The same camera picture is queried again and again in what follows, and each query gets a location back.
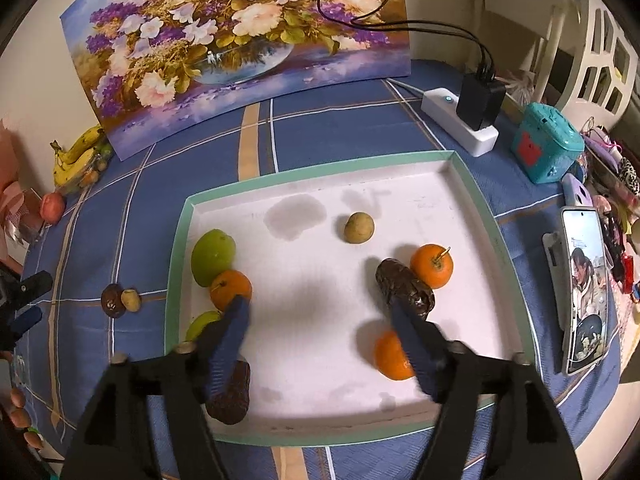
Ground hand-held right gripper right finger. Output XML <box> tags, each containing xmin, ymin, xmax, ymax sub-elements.
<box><xmin>390</xmin><ymin>302</ymin><xmax>583</xmax><ymax>480</ymax></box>

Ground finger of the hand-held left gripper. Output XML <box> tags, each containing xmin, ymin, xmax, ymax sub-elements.
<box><xmin>7</xmin><ymin>306</ymin><xmax>44</xmax><ymax>335</ymax></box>
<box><xmin>14</xmin><ymin>270</ymin><xmax>54</xmax><ymax>302</ymax></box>

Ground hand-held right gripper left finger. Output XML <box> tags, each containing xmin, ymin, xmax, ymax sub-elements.
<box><xmin>60</xmin><ymin>296</ymin><xmax>251</xmax><ymax>480</ymax></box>

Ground orange tangerine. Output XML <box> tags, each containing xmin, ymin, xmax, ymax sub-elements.
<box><xmin>374</xmin><ymin>331</ymin><xmax>419</xmax><ymax>381</ymax></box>
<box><xmin>410</xmin><ymin>244</ymin><xmax>455</xmax><ymax>290</ymax></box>
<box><xmin>209</xmin><ymin>270</ymin><xmax>253</xmax><ymax>313</ymax></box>

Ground small green mango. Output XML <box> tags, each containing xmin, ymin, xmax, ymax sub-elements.
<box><xmin>186</xmin><ymin>310</ymin><xmax>224</xmax><ymax>342</ymax></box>

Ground round dark avocado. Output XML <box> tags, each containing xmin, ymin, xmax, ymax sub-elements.
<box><xmin>206</xmin><ymin>357</ymin><xmax>251</xmax><ymax>426</ymax></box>
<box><xmin>101</xmin><ymin>283</ymin><xmax>129</xmax><ymax>319</ymax></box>

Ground pear-shaped dark avocado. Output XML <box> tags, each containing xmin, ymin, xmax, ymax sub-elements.
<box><xmin>375</xmin><ymin>258</ymin><xmax>436</xmax><ymax>322</ymax></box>

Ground white tray with teal rim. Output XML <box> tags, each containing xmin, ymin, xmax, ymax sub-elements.
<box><xmin>164</xmin><ymin>150</ymin><xmax>537</xmax><ymax>446</ymax></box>

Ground person's left hand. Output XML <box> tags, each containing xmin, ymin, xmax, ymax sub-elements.
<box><xmin>9</xmin><ymin>386</ymin><xmax>45</xmax><ymax>450</ymax></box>

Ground clear plastic box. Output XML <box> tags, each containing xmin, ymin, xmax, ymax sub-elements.
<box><xmin>7</xmin><ymin>187</ymin><xmax>47</xmax><ymax>247</ymax></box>

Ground red apple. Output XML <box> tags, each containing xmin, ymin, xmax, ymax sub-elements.
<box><xmin>40</xmin><ymin>192</ymin><xmax>67</xmax><ymax>225</ymax></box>

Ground pink wrapped bundle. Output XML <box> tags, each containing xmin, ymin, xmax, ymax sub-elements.
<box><xmin>0</xmin><ymin>119</ymin><xmax>42</xmax><ymax>221</ymax></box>

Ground yellow banana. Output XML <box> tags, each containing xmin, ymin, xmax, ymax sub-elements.
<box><xmin>50</xmin><ymin>125</ymin><xmax>107</xmax><ymax>167</ymax></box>
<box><xmin>53</xmin><ymin>147</ymin><xmax>102</xmax><ymax>189</ymax></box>

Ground blue plaid tablecloth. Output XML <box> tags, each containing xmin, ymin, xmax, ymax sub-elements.
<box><xmin>12</xmin><ymin>60</ymin><xmax>623</xmax><ymax>480</ymax></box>

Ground clear plastic fruit container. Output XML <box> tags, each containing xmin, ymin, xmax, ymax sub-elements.
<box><xmin>75</xmin><ymin>142</ymin><xmax>115</xmax><ymax>189</ymax></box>

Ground smartphone with lit screen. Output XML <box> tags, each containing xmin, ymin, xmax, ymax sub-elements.
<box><xmin>560</xmin><ymin>207</ymin><xmax>612</xmax><ymax>376</ymax></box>

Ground lilac phone case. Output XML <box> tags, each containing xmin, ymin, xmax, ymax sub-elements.
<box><xmin>562</xmin><ymin>173</ymin><xmax>594</xmax><ymax>210</ymax></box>

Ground white power strip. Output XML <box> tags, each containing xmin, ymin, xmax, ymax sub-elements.
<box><xmin>421</xmin><ymin>88</ymin><xmax>500</xmax><ymax>157</ymax></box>

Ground teal plastic toy box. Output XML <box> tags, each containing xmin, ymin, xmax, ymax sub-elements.
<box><xmin>510</xmin><ymin>102</ymin><xmax>585</xmax><ymax>185</ymax></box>

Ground black charger block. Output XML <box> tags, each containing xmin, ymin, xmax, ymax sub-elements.
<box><xmin>459</xmin><ymin>72</ymin><xmax>507</xmax><ymax>131</ymax></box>

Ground pile of hair accessories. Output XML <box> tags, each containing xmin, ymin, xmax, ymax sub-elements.
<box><xmin>582</xmin><ymin>125</ymin><xmax>640</xmax><ymax>307</ymax></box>

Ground crumpled plastic bag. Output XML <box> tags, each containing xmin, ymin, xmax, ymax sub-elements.
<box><xmin>500</xmin><ymin>72</ymin><xmax>537</xmax><ymax>107</ymax></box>

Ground flower painting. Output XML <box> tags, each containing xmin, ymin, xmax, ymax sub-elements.
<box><xmin>60</xmin><ymin>0</ymin><xmax>412</xmax><ymax>162</ymax></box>

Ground white wooden chair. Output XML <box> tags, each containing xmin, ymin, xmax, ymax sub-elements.
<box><xmin>472</xmin><ymin>0</ymin><xmax>640</xmax><ymax>117</ymax></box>

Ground white power cord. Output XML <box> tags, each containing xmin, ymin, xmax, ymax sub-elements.
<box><xmin>387</xmin><ymin>79</ymin><xmax>427</xmax><ymax>99</ymax></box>

